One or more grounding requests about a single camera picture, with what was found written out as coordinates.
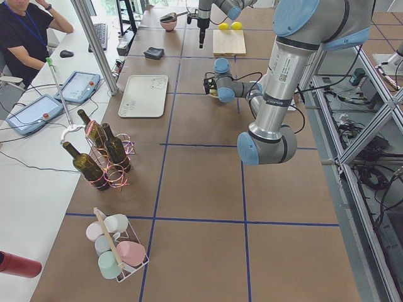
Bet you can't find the black keyboard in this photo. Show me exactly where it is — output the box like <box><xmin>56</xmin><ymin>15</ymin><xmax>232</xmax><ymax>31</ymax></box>
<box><xmin>93</xmin><ymin>23</ymin><xmax>108</xmax><ymax>50</ymax></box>

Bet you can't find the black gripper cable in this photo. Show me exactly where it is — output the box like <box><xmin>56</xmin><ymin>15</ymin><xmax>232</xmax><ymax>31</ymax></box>
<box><xmin>202</xmin><ymin>71</ymin><xmax>306</xmax><ymax>136</ymax></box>

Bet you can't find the near teach pendant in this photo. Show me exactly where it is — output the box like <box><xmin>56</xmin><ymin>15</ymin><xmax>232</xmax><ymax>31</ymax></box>
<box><xmin>6</xmin><ymin>94</ymin><xmax>64</xmax><ymax>135</ymax></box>

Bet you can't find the wooden cutting board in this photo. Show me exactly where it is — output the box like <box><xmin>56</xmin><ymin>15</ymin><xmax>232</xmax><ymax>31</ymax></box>
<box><xmin>213</xmin><ymin>30</ymin><xmax>246</xmax><ymax>56</ymax></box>

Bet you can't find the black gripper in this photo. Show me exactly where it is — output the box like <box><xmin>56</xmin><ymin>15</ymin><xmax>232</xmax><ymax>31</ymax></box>
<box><xmin>186</xmin><ymin>8</ymin><xmax>210</xmax><ymax>48</ymax></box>
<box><xmin>203</xmin><ymin>72</ymin><xmax>217</xmax><ymax>94</ymax></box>

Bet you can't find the metal rod green tip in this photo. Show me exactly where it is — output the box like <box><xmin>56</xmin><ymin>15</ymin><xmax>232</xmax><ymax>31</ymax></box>
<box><xmin>46</xmin><ymin>57</ymin><xmax>73</xmax><ymax>127</ymax></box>

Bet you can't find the metal scoop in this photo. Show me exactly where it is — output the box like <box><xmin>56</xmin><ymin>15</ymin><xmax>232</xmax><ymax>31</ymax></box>
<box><xmin>159</xmin><ymin>12</ymin><xmax>188</xmax><ymax>23</ymax></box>

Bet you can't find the copper wire bottle rack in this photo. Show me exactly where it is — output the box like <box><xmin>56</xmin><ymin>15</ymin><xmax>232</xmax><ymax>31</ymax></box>
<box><xmin>86</xmin><ymin>138</ymin><xmax>130</xmax><ymax>191</ymax></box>

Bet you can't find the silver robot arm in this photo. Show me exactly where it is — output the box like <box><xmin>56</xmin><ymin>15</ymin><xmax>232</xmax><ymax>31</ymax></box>
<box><xmin>187</xmin><ymin>0</ymin><xmax>257</xmax><ymax>48</ymax></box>
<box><xmin>213</xmin><ymin>1</ymin><xmax>375</xmax><ymax>165</ymax></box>

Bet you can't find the dark wine bottle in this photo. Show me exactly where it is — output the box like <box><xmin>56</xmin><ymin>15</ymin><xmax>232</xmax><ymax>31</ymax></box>
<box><xmin>62</xmin><ymin>142</ymin><xmax>110</xmax><ymax>191</ymax></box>
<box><xmin>77</xmin><ymin>109</ymin><xmax>107</xmax><ymax>155</ymax></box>
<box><xmin>101</xmin><ymin>123</ymin><xmax>131</xmax><ymax>172</ymax></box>

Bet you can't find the white cup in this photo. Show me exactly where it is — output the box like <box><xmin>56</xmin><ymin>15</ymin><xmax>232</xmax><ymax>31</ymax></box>
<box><xmin>104</xmin><ymin>213</ymin><xmax>128</xmax><ymax>233</ymax></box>

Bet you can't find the white cup rack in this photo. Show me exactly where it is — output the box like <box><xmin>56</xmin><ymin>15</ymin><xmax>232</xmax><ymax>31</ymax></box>
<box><xmin>86</xmin><ymin>208</ymin><xmax>149</xmax><ymax>282</ymax></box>

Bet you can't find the red bottle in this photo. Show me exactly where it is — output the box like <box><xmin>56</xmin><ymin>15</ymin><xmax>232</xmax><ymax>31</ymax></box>
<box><xmin>1</xmin><ymin>251</ymin><xmax>42</xmax><ymax>278</ymax></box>

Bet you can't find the aluminium frame post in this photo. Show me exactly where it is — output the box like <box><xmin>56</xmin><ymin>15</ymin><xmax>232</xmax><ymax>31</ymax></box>
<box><xmin>71</xmin><ymin>0</ymin><xmax>118</xmax><ymax>96</ymax></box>

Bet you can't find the pink cup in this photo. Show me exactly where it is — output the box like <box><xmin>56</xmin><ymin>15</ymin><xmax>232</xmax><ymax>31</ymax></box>
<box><xmin>116</xmin><ymin>241</ymin><xmax>146</xmax><ymax>267</ymax></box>

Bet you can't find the mint green cup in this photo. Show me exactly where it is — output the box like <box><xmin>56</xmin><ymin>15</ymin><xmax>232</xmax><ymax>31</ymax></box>
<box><xmin>98</xmin><ymin>251</ymin><xmax>122</xmax><ymax>279</ymax></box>

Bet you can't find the cream bear tray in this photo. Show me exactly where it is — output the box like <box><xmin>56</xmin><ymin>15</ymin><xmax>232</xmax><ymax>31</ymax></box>
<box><xmin>118</xmin><ymin>75</ymin><xmax>168</xmax><ymax>118</ymax></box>

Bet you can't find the black computer mouse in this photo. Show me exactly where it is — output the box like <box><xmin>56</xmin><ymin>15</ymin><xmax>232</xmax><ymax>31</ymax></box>
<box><xmin>59</xmin><ymin>50</ymin><xmax>74</xmax><ymax>58</ymax></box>

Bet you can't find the yellow lemon left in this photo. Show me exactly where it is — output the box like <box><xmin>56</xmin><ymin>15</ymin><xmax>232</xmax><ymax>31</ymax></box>
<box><xmin>231</xmin><ymin>21</ymin><xmax>243</xmax><ymax>30</ymax></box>

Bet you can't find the pink bowl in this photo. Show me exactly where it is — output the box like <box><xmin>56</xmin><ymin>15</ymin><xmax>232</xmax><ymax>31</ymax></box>
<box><xmin>160</xmin><ymin>18</ymin><xmax>177</xmax><ymax>31</ymax></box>

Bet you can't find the person in black shirt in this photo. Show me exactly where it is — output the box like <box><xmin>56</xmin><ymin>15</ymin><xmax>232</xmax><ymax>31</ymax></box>
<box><xmin>1</xmin><ymin>1</ymin><xmax>74</xmax><ymax>86</ymax></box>

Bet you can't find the folded grey cloth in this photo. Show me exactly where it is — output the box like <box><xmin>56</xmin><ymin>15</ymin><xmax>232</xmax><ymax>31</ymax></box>
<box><xmin>144</xmin><ymin>47</ymin><xmax>164</xmax><ymax>60</ymax></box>

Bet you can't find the far teach pendant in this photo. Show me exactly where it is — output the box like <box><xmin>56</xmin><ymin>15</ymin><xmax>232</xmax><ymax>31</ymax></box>
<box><xmin>60</xmin><ymin>71</ymin><xmax>101</xmax><ymax>104</ymax></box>

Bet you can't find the teach pendant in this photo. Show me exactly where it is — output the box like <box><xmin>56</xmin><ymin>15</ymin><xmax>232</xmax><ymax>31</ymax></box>
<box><xmin>6</xmin><ymin>94</ymin><xmax>64</xmax><ymax>135</ymax></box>
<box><xmin>60</xmin><ymin>71</ymin><xmax>101</xmax><ymax>104</ymax></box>

